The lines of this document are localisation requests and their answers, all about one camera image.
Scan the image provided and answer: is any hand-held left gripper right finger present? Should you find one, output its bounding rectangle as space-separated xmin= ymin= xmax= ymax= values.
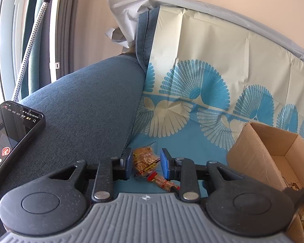
xmin=161 ymin=148 xmax=245 ymax=203

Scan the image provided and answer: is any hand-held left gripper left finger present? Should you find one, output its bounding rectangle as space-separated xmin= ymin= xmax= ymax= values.
xmin=49 ymin=147 xmax=134 ymax=203

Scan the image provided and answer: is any clear orange cracker packet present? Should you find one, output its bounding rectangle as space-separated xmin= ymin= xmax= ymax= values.
xmin=133 ymin=145 xmax=161 ymax=176

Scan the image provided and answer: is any red snack bar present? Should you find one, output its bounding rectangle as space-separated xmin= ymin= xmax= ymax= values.
xmin=147 ymin=172 xmax=180 ymax=192

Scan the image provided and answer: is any brown cardboard box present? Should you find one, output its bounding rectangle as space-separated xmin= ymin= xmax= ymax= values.
xmin=227 ymin=122 xmax=304 ymax=243

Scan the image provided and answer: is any blue cream fan-print sheet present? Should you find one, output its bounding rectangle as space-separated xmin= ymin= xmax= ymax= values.
xmin=133 ymin=4 xmax=304 ymax=200

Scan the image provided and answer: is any black smartphone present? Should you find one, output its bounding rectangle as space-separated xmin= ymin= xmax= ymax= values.
xmin=0 ymin=101 xmax=46 ymax=183

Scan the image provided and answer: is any teal curtain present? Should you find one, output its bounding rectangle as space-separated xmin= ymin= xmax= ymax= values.
xmin=21 ymin=0 xmax=50 ymax=99

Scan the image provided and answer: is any grey curtain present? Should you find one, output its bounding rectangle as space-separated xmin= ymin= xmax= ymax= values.
xmin=54 ymin=0 xmax=81 ymax=76

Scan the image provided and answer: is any white dotted pole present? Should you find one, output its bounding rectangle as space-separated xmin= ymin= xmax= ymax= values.
xmin=11 ymin=0 xmax=54 ymax=102

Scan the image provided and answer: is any grey plastic sheet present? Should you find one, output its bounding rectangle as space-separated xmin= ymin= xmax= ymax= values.
xmin=105 ymin=0 xmax=304 ymax=69

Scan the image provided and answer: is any white window frame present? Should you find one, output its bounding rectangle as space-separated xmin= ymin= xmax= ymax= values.
xmin=0 ymin=0 xmax=23 ymax=99

